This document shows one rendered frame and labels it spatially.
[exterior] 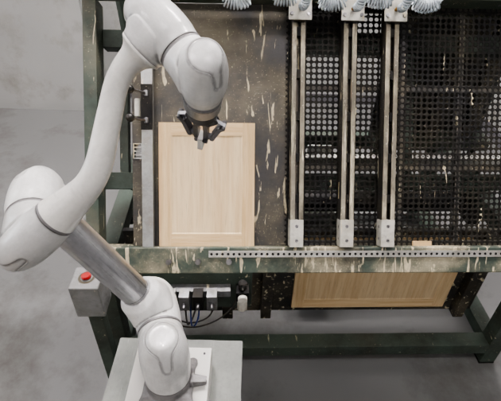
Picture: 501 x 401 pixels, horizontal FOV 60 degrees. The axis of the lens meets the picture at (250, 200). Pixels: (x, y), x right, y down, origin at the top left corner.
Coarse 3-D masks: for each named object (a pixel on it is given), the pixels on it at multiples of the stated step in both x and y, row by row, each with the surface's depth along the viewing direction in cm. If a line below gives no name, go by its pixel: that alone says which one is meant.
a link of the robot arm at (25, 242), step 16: (16, 208) 102; (32, 208) 99; (16, 224) 98; (32, 224) 96; (0, 240) 100; (16, 240) 97; (32, 240) 97; (48, 240) 98; (64, 240) 102; (0, 256) 100; (16, 256) 98; (32, 256) 99; (48, 256) 103
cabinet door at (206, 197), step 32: (160, 128) 196; (160, 160) 197; (192, 160) 198; (224, 160) 198; (160, 192) 198; (192, 192) 199; (224, 192) 199; (160, 224) 199; (192, 224) 200; (224, 224) 200
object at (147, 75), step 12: (144, 72) 192; (144, 132) 194; (144, 144) 194; (144, 156) 194; (144, 168) 195; (144, 180) 195; (144, 192) 195; (144, 204) 196; (144, 216) 196; (144, 228) 196; (144, 240) 197
